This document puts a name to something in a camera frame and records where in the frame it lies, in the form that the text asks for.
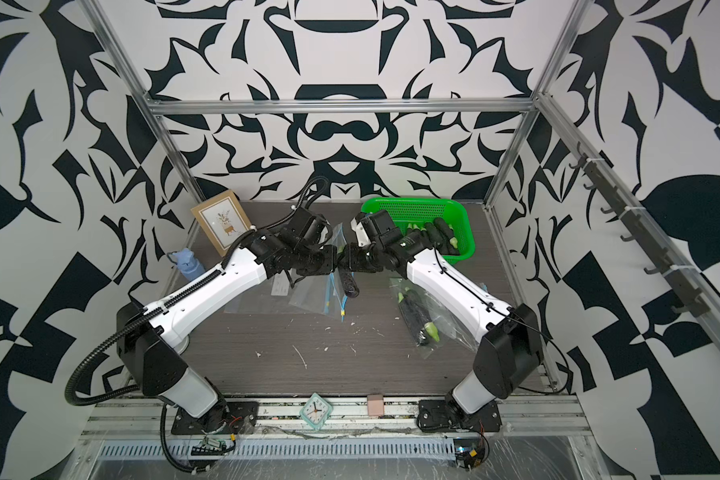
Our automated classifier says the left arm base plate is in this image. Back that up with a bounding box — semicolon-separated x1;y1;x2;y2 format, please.
171;400;259;435

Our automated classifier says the small pink block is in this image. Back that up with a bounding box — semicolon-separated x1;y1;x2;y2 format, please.
367;394;385;417

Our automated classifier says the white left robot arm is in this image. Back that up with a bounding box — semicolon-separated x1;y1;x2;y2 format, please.
116;230;338;428

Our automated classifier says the small green circuit board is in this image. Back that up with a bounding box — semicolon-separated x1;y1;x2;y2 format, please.
201;435;236;454

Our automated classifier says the black wall hook rail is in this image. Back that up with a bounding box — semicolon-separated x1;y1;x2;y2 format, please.
571;153;711;318

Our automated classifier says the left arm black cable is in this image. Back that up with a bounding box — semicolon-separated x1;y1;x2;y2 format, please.
64;176;331;475

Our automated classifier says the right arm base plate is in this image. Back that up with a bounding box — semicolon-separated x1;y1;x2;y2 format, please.
416;397;502;433

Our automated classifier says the gold framed plant picture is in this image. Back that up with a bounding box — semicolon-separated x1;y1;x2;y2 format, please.
191;190;251;255

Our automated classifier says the green plastic basket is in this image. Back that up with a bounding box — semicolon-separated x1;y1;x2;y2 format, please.
361;197;476;265

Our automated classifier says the mint square clock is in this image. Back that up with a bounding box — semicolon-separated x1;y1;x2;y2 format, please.
299;393;333;431

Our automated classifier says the white perforated cable duct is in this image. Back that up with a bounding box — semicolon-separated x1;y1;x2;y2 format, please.
98;437;456;461

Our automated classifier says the lifted clear zip-top bag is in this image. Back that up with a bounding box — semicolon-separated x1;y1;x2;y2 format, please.
389;277;478;359

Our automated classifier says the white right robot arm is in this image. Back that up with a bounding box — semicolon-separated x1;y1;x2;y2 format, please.
345;221;543;420

